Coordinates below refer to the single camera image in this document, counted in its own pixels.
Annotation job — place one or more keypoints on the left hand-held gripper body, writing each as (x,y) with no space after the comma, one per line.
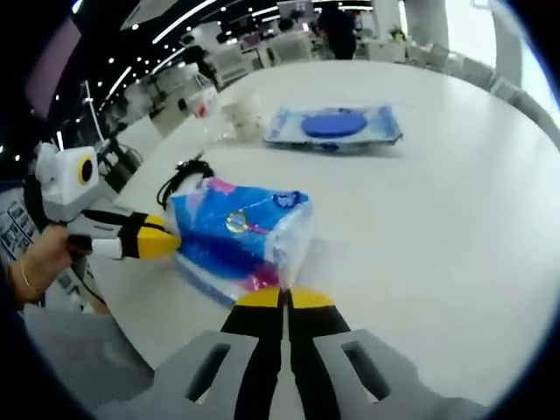
(65,192)

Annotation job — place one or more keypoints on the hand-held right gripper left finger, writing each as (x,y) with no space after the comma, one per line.
(254,350)

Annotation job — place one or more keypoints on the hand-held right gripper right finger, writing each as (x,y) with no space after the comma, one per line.
(315,350)

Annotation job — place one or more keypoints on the blue tissue pack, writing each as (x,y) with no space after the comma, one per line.
(236,232)

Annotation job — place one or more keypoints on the clear plastic water bottle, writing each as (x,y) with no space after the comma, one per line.
(203,105)

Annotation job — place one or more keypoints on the white paper cup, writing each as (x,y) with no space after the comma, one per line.
(245,118)

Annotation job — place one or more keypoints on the wet wipes pack blue lid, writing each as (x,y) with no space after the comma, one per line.
(332,127)

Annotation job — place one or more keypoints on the person's left hand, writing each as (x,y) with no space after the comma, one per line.
(52,254)

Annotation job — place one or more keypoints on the photo display board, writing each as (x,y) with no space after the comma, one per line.
(13,227)

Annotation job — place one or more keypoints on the thin desk monitor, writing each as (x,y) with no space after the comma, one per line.
(94,114)

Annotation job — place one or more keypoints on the white office chair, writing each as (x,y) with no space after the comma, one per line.
(229,65)

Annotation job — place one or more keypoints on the potted plant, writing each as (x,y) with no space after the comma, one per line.
(397,35)

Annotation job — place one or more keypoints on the pink wall panel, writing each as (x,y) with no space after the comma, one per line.
(52,74)

